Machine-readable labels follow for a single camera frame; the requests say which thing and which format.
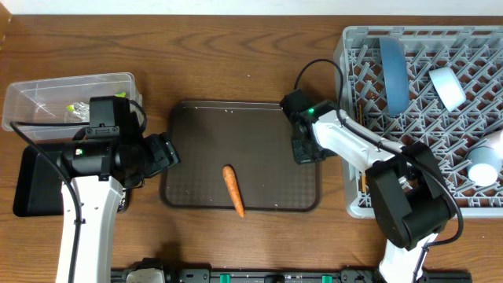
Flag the blue plate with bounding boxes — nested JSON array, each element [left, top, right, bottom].
[[379, 37, 409, 117]]

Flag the light blue cup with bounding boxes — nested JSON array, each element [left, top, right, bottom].
[[467, 147, 502, 186]]

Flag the pink white cup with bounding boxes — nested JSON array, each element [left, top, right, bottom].
[[485, 130, 503, 158]]

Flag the dark brown serving tray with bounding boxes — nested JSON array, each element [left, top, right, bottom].
[[160, 101, 321, 212]]

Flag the grey dishwasher rack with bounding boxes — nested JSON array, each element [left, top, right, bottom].
[[333, 26, 502, 219]]

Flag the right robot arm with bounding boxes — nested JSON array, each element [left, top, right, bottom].
[[281, 98, 464, 282]]

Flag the black plastic tray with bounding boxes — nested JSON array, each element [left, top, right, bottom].
[[12, 141, 133, 218]]

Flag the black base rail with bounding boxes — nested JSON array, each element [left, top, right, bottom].
[[112, 259, 472, 283]]

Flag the silver foil wrapper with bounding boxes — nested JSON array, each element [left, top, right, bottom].
[[65, 102, 90, 123]]

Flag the light blue bowl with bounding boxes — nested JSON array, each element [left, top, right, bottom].
[[428, 67, 466, 112]]

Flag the orange carrot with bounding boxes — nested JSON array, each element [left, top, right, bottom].
[[222, 165, 245, 218]]

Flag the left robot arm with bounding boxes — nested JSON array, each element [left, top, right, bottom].
[[57, 133, 180, 282]]

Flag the clear plastic bin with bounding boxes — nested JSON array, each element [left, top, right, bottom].
[[2, 72, 145, 141]]

